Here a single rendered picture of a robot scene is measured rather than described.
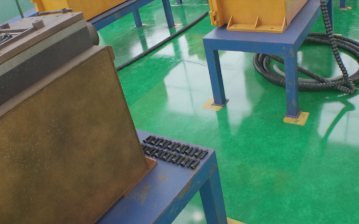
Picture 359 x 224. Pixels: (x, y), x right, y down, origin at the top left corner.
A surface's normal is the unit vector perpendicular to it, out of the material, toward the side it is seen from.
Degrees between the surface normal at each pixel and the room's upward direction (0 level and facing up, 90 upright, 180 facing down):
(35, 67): 90
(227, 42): 90
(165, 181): 0
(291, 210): 0
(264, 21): 90
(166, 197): 0
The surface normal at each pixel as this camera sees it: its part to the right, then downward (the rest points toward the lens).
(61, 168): 0.80, 0.18
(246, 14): -0.54, 0.55
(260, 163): -0.21, -0.82
